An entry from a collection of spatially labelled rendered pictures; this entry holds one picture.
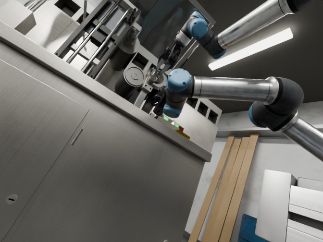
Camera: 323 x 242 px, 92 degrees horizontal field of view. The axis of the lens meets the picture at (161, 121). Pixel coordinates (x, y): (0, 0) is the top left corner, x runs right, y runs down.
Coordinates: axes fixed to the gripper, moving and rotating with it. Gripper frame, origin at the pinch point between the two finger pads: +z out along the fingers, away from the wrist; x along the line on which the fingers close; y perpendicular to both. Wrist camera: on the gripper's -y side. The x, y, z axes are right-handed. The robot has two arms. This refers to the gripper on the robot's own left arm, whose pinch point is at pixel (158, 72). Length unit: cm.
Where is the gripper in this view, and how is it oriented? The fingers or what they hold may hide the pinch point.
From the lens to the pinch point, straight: 96.6
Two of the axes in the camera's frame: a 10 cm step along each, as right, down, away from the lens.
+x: -7.9, -5.0, -3.5
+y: -0.1, -5.6, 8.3
